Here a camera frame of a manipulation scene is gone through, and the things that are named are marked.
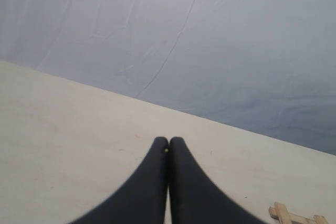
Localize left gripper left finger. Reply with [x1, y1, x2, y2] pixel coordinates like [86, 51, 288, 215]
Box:
[72, 136, 169, 223]

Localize wood strip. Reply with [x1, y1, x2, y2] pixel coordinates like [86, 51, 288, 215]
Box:
[268, 202, 292, 224]

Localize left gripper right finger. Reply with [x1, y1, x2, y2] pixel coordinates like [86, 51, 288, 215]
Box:
[167, 137, 263, 223]

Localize blue-grey backdrop cloth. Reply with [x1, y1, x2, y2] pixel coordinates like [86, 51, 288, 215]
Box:
[1, 0, 335, 154]

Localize wooden stick with holes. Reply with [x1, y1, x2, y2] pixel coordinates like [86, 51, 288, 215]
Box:
[278, 212, 329, 224]

